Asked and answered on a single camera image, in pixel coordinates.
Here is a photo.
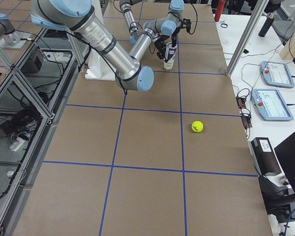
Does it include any blue tennis ball can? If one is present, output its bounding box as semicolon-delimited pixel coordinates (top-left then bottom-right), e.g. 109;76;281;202
163;42;177;70

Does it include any yellow tennis ball wilson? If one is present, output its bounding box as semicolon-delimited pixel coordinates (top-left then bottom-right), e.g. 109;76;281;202
191;120;204;133

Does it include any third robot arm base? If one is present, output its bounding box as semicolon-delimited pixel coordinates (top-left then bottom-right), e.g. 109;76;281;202
0;13;31;50

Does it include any red water bottle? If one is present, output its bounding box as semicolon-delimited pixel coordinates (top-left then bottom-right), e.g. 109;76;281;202
214;0;226;22

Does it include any black water bottle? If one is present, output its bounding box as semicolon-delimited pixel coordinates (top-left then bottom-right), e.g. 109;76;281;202
258;12;276;37

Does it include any small electronics board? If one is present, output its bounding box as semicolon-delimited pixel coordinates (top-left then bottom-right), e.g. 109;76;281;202
236;96;246;109

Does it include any upper teach pendant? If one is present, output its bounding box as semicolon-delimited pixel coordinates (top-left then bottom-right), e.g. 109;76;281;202
261;61;295;89

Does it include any teach pendant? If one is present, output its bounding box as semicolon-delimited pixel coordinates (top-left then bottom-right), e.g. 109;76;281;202
261;61;295;89
251;89;294;121

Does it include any lower teach pendant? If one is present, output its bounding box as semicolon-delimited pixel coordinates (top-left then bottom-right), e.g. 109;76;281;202
251;89;294;121

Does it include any black box with label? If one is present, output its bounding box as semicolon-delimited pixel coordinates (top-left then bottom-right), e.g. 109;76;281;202
251;137;282;176

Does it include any black monitor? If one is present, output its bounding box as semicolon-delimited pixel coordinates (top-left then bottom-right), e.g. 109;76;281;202
274;132;295;190

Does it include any white power strip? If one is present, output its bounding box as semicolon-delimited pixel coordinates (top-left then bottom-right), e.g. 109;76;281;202
9;137;26;152

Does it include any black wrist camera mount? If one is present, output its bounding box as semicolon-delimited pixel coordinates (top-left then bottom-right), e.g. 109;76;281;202
180;18;191;34

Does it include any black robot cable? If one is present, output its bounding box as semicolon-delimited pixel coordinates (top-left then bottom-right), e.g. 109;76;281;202
184;0;198;34

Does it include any aluminium frame post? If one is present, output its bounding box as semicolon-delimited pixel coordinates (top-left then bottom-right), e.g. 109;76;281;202
225;0;269;77

